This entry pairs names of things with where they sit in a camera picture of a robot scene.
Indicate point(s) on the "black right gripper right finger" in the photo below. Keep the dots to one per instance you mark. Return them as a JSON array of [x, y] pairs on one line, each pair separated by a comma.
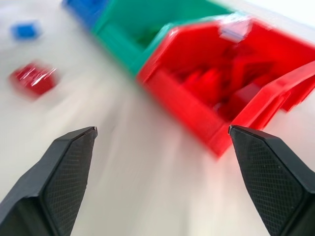
[[273, 179]]

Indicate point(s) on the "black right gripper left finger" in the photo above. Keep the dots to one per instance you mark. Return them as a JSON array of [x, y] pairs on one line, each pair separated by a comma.
[[49, 182]]

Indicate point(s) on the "red block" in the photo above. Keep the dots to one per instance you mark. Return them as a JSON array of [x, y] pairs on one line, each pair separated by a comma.
[[242, 97]]

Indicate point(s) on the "red plastic bin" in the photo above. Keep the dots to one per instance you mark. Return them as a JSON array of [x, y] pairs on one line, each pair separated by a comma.
[[197, 115]]

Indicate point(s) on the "small red packet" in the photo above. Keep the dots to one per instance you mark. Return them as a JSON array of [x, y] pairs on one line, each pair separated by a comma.
[[33, 78]]

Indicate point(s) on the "blue block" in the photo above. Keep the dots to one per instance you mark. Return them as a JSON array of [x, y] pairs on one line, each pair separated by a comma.
[[24, 30]]

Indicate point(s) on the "green plastic bin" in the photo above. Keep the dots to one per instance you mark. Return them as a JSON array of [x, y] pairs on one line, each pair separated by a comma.
[[118, 32]]

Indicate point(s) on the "blue plastic bin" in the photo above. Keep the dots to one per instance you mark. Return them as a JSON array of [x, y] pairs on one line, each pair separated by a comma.
[[83, 9]]

